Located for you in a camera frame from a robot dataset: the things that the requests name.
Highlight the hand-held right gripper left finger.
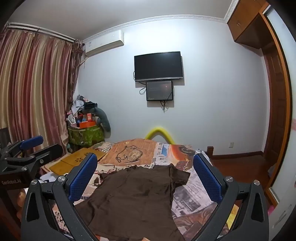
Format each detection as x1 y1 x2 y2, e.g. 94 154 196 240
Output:
20 153 102 241

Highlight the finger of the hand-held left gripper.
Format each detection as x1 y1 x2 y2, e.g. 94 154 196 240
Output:
5 144 63 179
0 136 44 158

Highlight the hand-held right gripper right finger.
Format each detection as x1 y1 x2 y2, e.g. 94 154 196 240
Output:
193 152 271 241

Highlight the brown t-shirt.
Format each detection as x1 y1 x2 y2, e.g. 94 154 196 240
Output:
73 163 191 241

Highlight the pile of clothes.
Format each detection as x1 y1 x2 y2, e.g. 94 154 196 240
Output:
67 95 97 116

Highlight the printed bed sheet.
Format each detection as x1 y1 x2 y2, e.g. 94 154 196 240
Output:
39 138 238 241

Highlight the green patterned storage box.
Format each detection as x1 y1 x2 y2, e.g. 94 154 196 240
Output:
68 126 105 152

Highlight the orange box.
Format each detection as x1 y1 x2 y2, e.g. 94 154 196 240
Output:
76 120 96 128

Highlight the striped red beige curtain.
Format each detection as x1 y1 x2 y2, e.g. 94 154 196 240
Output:
0 25 84 158

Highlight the grey plush toy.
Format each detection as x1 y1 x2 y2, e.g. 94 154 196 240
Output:
91 107 111 139

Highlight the yellow foam tube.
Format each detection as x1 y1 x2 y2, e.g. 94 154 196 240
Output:
144 126 176 145

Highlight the brown wooden door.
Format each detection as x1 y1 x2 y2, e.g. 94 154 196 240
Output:
262 44 287 163

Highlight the white air conditioner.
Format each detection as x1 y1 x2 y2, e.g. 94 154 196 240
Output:
83 30 125 57

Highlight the wooden overhead cabinet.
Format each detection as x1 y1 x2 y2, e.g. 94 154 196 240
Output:
227 0 271 49

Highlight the small black wall monitor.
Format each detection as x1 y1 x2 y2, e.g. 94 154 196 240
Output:
146 80 174 102

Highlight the white curtain rail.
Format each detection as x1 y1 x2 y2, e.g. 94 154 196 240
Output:
7 22 77 43

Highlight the black wall television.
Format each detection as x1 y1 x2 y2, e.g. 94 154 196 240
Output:
134 51 184 82

